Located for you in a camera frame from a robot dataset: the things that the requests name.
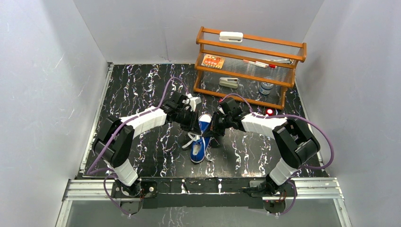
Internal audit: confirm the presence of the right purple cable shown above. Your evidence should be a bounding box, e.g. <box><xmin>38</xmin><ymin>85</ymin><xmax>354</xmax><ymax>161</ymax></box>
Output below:
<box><xmin>219</xmin><ymin>93</ymin><xmax>335</xmax><ymax>217</ymax></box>

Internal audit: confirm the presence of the white shoelace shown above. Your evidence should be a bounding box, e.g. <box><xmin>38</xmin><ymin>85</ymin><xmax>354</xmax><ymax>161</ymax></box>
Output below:
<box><xmin>182</xmin><ymin>132</ymin><xmax>214</xmax><ymax>164</ymax></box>

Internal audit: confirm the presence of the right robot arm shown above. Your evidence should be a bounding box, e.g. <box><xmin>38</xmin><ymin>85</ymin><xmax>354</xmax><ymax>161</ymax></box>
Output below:
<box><xmin>202</xmin><ymin>97</ymin><xmax>320</xmax><ymax>196</ymax></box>

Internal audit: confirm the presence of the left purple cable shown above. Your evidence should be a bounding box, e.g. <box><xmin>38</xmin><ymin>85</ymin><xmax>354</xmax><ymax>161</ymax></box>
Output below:
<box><xmin>86</xmin><ymin>77</ymin><xmax>190</xmax><ymax>217</ymax></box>

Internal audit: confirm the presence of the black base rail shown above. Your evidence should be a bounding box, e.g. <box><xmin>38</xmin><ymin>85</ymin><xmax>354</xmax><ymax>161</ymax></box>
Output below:
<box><xmin>62</xmin><ymin>175</ymin><xmax>344</xmax><ymax>217</ymax></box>

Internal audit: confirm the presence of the red emergency button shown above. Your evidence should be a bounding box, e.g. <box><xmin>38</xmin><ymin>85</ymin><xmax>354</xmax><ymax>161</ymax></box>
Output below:
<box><xmin>265</xmin><ymin>109</ymin><xmax>274</xmax><ymax>116</ymax></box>

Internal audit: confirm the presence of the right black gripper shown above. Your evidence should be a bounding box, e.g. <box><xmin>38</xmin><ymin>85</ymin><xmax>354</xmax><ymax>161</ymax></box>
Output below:
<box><xmin>202</xmin><ymin>111</ymin><xmax>232</xmax><ymax>137</ymax></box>

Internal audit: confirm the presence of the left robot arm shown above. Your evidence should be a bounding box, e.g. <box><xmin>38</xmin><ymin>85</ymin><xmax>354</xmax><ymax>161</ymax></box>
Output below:
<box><xmin>92</xmin><ymin>92</ymin><xmax>201</xmax><ymax>197</ymax></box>

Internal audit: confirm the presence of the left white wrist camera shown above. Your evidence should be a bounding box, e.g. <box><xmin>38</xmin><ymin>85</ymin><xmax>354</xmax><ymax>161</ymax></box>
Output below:
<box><xmin>186</xmin><ymin>94</ymin><xmax>201</xmax><ymax>112</ymax></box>

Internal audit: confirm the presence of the small bottle on shelf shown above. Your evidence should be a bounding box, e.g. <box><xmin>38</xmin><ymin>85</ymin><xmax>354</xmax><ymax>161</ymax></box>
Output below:
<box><xmin>259</xmin><ymin>82</ymin><xmax>274</xmax><ymax>95</ymax></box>

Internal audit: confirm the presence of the wooden shelf rack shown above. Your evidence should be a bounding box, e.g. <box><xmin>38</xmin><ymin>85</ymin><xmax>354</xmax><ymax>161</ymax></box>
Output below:
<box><xmin>193</xmin><ymin>26</ymin><xmax>307</xmax><ymax>110</ymax></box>

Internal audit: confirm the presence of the grey stapler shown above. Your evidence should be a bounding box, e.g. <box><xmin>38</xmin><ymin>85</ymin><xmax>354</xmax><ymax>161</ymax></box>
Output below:
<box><xmin>219</xmin><ymin>78</ymin><xmax>239</xmax><ymax>89</ymax></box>

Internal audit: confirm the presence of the white box top shelf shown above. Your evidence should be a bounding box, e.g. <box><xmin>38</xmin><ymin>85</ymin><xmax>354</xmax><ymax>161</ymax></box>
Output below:
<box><xmin>219</xmin><ymin>31</ymin><xmax>244</xmax><ymax>43</ymax></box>

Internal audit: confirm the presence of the blue canvas sneaker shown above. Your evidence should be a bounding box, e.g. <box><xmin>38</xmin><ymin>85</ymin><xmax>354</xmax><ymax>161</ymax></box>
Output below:
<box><xmin>188</xmin><ymin>114</ymin><xmax>212</xmax><ymax>163</ymax></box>

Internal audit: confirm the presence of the purple cable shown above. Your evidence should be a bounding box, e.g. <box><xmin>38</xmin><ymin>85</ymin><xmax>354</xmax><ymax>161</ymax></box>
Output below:
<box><xmin>219</xmin><ymin>93</ymin><xmax>335</xmax><ymax>217</ymax></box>
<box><xmin>86</xmin><ymin>77</ymin><xmax>190</xmax><ymax>217</ymax></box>

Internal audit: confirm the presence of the orange snack packet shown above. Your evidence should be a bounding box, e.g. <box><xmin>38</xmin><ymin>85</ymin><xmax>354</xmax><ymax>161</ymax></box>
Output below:
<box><xmin>201</xmin><ymin>54</ymin><xmax>225</xmax><ymax>70</ymax></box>

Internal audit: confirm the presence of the red white marker pen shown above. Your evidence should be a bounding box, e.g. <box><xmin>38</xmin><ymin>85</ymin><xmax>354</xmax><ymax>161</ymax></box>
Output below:
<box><xmin>243</xmin><ymin>60</ymin><xmax>277</xmax><ymax>69</ymax></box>

